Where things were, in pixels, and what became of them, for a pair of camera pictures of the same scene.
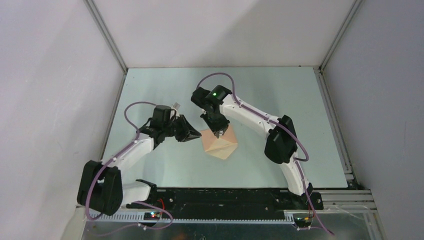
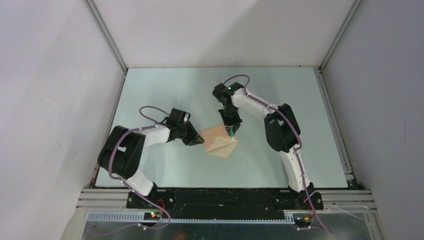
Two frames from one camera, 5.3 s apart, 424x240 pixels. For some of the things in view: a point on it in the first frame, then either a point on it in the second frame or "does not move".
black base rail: x=228 y=203 does not move
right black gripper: x=223 y=125 → x=229 y=122
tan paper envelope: x=221 y=147 does not move
